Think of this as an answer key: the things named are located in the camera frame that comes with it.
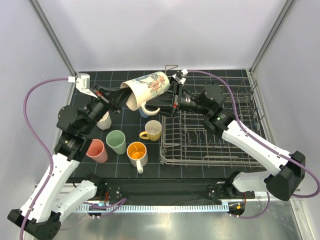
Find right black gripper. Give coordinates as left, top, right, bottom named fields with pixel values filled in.
left=145, top=82, right=211, bottom=119

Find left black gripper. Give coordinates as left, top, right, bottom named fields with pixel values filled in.
left=79, top=84, right=134, bottom=136

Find beige patterned ceramic mug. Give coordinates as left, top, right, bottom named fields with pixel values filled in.
left=120, top=71, right=170, bottom=116

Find white faceted mug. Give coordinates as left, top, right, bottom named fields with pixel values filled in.
left=96, top=112, right=112, bottom=131

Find green plastic cup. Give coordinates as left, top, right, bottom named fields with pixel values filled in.
left=106, top=130, right=127, bottom=155

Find pink plastic cup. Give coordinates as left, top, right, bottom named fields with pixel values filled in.
left=86, top=139, right=108, bottom=163

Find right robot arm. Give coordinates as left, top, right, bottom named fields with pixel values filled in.
left=145, top=80, right=306, bottom=201

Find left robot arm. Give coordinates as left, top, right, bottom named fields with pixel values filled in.
left=7, top=84, right=132, bottom=240

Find blue plastic cup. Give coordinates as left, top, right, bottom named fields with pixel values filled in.
left=138, top=107, right=150, bottom=119

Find yellow ceramic mug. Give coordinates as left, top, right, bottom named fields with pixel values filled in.
left=139, top=120, right=162, bottom=142

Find black grid mat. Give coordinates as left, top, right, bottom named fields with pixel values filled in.
left=70, top=70, right=265, bottom=179

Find orange inside white mug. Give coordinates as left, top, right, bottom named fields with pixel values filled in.
left=126, top=141, right=148, bottom=174

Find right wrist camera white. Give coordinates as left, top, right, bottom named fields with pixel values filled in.
left=172, top=69, right=188, bottom=86

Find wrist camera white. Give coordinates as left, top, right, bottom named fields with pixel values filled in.
left=75, top=73, right=92, bottom=95
left=172, top=69, right=188, bottom=86

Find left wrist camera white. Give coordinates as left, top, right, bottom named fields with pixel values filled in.
left=75, top=73, right=92, bottom=95

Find grey wire dish rack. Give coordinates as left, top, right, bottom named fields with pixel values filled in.
left=160, top=70, right=265, bottom=171

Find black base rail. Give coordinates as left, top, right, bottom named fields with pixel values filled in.
left=104, top=178, right=236, bottom=206

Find left aluminium frame post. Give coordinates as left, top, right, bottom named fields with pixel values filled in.
left=28, top=0, right=76, bottom=76

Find aluminium frame post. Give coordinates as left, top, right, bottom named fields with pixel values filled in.
left=249, top=0, right=296, bottom=73
left=28, top=0, right=76, bottom=76

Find white slotted cable duct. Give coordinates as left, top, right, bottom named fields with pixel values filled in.
left=74, top=202, right=229, bottom=214

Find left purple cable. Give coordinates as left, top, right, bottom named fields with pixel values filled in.
left=19, top=76, right=70, bottom=240

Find purple cable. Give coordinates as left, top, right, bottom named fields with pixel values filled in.
left=186, top=69, right=320, bottom=200
left=19, top=76, right=70, bottom=240

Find right aluminium frame post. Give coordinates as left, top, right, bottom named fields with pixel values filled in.
left=249, top=0, right=296, bottom=73

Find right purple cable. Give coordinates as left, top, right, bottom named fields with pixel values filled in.
left=186, top=69, right=320, bottom=200

